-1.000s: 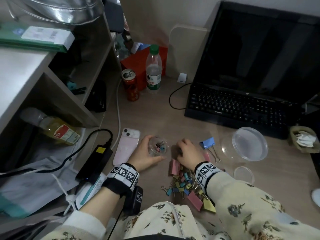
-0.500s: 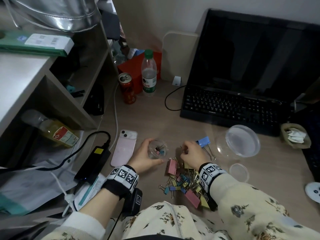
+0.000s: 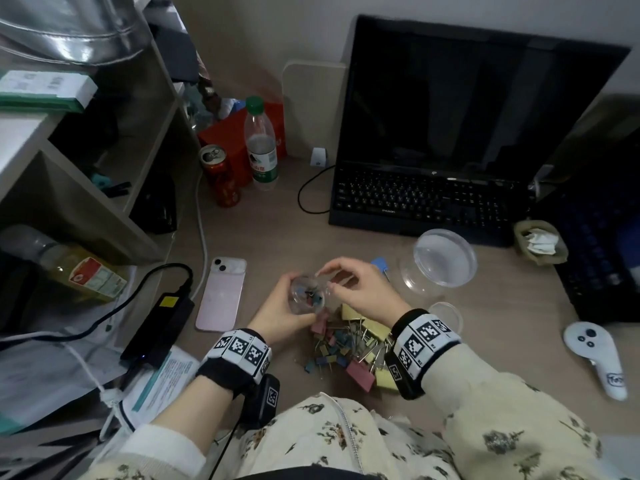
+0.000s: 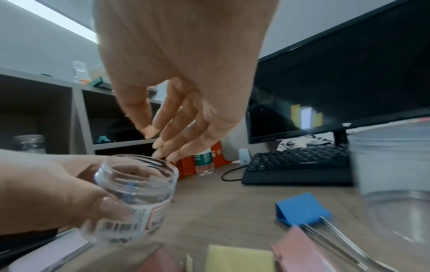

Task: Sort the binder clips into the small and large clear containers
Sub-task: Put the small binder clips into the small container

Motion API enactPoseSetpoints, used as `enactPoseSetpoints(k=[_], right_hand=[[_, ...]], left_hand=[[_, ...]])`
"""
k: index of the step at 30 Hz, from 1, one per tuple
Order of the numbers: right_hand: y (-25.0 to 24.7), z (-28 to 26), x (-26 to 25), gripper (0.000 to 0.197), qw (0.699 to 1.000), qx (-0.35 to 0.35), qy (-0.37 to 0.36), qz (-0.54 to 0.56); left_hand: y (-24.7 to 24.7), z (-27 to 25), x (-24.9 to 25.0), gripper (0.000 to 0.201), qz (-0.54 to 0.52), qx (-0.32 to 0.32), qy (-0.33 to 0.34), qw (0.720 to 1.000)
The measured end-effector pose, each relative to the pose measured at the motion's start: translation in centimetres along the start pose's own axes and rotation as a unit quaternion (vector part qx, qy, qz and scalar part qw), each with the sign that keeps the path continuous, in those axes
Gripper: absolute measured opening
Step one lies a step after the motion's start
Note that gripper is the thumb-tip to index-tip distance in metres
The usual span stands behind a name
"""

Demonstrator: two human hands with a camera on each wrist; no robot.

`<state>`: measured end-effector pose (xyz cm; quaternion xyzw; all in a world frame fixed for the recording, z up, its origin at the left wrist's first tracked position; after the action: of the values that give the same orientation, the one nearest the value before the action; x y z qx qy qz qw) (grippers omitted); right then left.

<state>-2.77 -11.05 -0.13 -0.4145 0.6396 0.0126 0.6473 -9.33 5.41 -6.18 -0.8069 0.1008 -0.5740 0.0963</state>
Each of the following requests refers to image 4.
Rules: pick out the small clear bottle orange label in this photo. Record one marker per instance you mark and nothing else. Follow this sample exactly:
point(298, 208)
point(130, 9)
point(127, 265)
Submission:
point(80, 71)

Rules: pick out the black keyboard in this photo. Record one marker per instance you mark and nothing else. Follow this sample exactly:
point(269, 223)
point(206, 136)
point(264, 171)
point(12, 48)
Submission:
point(295, 164)

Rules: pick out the large clear plastic jar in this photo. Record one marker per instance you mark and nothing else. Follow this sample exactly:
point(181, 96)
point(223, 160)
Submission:
point(386, 164)

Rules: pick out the grey small box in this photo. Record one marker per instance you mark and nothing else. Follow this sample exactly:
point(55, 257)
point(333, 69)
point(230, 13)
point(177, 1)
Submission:
point(317, 142)

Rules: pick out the small clear plastic jar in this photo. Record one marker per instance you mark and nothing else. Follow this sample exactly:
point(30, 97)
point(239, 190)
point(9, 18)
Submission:
point(158, 170)

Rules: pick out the green white box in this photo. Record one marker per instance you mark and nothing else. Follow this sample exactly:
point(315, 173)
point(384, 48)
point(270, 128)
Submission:
point(100, 83)

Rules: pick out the teal small gadget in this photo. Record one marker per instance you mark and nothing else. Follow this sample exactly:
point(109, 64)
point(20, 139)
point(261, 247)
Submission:
point(102, 139)

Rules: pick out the ceiling light panel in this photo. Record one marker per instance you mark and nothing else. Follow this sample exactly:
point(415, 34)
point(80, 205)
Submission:
point(60, 21)

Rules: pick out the person's left hand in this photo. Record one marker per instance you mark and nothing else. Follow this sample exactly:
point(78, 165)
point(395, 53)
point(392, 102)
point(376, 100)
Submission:
point(40, 191)

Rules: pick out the pile of large binder clips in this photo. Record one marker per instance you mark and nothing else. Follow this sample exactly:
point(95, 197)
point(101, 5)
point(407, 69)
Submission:
point(299, 208)

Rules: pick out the grey shelf unit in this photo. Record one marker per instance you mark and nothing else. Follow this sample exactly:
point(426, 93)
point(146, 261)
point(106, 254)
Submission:
point(77, 119)

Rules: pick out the clear water bottle green cap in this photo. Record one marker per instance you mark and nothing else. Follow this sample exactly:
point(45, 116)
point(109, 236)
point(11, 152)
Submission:
point(204, 162)

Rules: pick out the black computer monitor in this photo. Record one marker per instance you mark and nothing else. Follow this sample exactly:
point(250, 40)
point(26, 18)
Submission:
point(336, 79)

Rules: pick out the person's right hand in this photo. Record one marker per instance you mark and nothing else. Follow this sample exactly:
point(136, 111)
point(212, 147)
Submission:
point(184, 53)

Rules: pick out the small white device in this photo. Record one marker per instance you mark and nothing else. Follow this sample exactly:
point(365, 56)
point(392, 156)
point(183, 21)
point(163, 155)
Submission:
point(244, 156)

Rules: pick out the pink smartphone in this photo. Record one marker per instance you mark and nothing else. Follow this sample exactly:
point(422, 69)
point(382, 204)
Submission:
point(50, 255)

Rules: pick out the red cardboard box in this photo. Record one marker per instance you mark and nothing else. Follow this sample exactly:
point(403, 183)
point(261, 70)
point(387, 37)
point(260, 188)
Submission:
point(220, 156)

